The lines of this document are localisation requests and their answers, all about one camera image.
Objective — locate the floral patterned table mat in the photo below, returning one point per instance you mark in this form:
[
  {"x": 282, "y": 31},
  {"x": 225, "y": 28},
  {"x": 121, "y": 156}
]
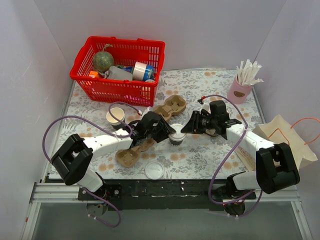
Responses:
[{"x": 200, "y": 156}]

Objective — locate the green round melon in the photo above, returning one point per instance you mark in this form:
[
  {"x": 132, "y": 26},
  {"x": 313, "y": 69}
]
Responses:
[{"x": 103, "y": 60}]

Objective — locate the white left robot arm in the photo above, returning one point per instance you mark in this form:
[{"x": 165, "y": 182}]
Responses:
[{"x": 74, "y": 156}]

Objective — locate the blue white can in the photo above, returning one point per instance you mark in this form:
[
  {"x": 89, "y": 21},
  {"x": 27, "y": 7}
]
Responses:
[{"x": 143, "y": 72}]

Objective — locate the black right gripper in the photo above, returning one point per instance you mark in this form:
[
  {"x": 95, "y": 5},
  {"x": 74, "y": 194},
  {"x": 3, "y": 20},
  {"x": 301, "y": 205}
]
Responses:
[{"x": 196, "y": 122}]

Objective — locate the dark paper coffee cup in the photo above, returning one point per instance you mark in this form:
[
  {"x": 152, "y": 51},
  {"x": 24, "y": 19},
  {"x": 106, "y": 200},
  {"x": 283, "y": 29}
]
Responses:
[{"x": 175, "y": 142}]

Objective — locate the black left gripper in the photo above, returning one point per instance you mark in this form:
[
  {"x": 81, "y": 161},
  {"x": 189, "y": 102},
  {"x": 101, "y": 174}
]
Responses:
[{"x": 160, "y": 127}]

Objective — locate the grey pouch package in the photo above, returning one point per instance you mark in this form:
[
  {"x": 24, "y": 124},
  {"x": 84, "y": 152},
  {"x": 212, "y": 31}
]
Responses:
[{"x": 115, "y": 73}]

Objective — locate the orange small carton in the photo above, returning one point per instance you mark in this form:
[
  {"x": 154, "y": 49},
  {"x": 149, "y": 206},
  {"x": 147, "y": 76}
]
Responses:
[{"x": 93, "y": 74}]

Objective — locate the kraft paper bag orange handles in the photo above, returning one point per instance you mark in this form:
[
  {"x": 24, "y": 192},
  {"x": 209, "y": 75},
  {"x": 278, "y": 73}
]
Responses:
[{"x": 280, "y": 131}]

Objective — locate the empty dark paper cup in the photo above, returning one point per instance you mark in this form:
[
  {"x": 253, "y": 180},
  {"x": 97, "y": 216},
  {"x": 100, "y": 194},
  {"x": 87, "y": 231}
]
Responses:
[{"x": 116, "y": 117}]

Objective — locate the pink straw holder cup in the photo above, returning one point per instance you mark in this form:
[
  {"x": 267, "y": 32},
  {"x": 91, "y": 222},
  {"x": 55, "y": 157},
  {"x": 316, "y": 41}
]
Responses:
[{"x": 238, "y": 93}]

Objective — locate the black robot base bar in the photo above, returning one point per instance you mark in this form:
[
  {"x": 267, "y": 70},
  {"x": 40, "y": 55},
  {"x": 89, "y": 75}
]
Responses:
[{"x": 161, "y": 194}]

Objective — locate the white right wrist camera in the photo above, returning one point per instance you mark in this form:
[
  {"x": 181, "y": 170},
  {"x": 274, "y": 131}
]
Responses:
[{"x": 205, "y": 106}]

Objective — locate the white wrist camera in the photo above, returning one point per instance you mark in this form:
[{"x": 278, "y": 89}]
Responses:
[
  {"x": 205, "y": 106},
  {"x": 145, "y": 111}
]

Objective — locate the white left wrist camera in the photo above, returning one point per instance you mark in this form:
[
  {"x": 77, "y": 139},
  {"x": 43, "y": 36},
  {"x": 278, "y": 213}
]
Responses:
[{"x": 145, "y": 111}]

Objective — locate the white plastic coffee lid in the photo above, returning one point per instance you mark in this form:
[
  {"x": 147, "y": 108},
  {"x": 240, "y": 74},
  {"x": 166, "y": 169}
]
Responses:
[{"x": 154, "y": 170}]

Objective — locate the red plastic shopping basket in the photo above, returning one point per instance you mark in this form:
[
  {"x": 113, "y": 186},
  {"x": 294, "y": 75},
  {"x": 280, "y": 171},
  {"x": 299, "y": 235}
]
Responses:
[{"x": 126, "y": 53}]

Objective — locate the brown pulp cup carrier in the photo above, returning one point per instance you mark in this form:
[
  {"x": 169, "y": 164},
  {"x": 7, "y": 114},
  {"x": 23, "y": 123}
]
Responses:
[
  {"x": 173, "y": 106},
  {"x": 128, "y": 157}
]

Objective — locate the white wrapped straws bundle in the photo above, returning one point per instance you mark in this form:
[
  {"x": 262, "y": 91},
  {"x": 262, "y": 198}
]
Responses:
[{"x": 246, "y": 73}]

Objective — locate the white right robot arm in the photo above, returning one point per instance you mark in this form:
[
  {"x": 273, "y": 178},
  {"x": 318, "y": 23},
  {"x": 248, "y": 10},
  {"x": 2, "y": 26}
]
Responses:
[{"x": 275, "y": 167}]

